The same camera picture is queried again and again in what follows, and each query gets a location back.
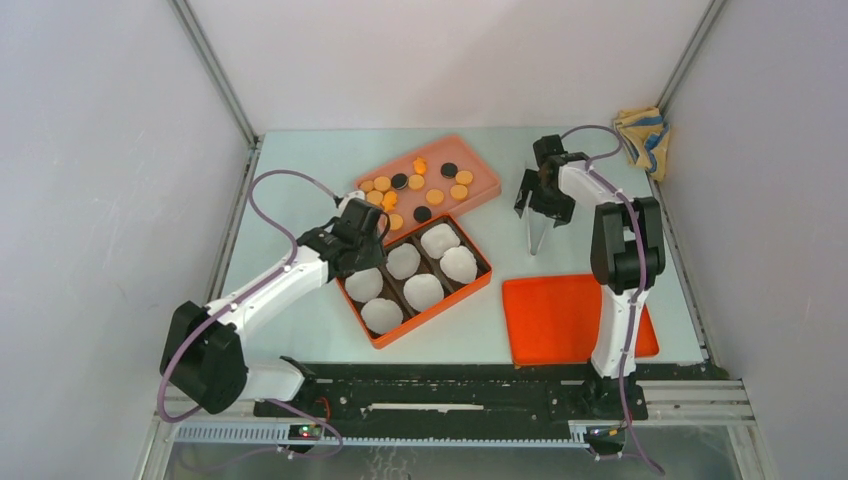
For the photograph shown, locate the metal tongs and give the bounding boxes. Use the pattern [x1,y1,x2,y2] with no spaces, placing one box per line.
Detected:
[525,209,552,257]

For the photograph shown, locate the black sandwich cookie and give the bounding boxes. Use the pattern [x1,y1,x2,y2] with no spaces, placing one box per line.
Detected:
[413,206,433,224]
[390,173,409,190]
[440,162,459,179]

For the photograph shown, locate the orange cookie box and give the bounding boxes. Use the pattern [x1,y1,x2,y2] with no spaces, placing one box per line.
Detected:
[337,214,492,349]

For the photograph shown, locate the pink cookie tray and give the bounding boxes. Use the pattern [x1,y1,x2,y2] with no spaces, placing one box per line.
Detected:
[353,134,501,242]

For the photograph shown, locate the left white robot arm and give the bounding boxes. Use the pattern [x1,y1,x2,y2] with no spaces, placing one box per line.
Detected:
[157,194,389,423]

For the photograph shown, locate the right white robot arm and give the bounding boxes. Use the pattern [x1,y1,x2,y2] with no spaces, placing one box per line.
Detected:
[514,135,666,418]

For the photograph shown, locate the white paper cup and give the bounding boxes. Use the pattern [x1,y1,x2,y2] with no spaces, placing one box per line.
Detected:
[420,223,461,260]
[361,298,404,335]
[344,268,383,303]
[403,273,445,312]
[439,245,477,284]
[386,243,421,281]

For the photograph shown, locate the orange fish cookie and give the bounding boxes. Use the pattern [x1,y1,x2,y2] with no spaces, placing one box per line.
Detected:
[380,190,398,212]
[413,156,428,176]

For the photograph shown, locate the yellow blue cloth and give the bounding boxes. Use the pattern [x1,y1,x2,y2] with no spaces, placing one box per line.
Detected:
[613,107,671,182]

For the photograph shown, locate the orange box lid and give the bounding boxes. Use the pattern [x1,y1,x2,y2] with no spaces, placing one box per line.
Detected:
[501,273,661,368]

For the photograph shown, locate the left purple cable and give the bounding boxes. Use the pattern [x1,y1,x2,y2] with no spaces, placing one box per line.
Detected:
[156,169,392,425]

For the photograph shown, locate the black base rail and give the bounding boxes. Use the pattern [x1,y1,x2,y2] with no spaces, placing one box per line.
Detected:
[290,364,647,440]

